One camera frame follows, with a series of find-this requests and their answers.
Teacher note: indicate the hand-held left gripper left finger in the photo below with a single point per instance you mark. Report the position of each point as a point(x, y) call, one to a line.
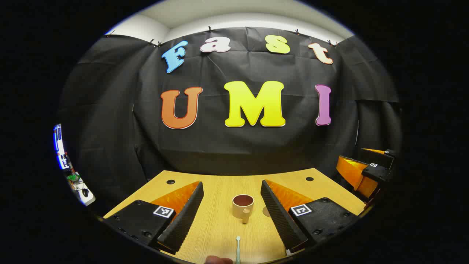
point(187, 216)

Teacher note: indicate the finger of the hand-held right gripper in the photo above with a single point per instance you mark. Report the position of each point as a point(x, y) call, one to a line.
point(353, 172)
point(388, 153)

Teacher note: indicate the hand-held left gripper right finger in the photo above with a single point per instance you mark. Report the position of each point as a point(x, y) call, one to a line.
point(282, 220)

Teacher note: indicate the beige cup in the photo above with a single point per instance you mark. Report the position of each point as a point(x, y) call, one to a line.
point(242, 211)

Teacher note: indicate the mint green toothbrush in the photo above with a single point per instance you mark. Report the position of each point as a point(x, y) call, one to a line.
point(238, 253)

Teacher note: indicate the wooden desktop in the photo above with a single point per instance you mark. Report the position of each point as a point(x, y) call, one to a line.
point(220, 220)

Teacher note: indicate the black backdrop cloth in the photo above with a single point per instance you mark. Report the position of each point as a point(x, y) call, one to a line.
point(238, 146)

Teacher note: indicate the white side desk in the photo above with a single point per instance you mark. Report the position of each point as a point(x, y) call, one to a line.
point(88, 198)

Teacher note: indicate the black computer mouse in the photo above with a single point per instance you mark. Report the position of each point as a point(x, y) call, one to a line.
point(85, 191)

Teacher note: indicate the small green item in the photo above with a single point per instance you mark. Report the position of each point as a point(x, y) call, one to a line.
point(73, 177)

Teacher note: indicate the computer monitor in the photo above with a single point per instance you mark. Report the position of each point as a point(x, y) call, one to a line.
point(59, 146)

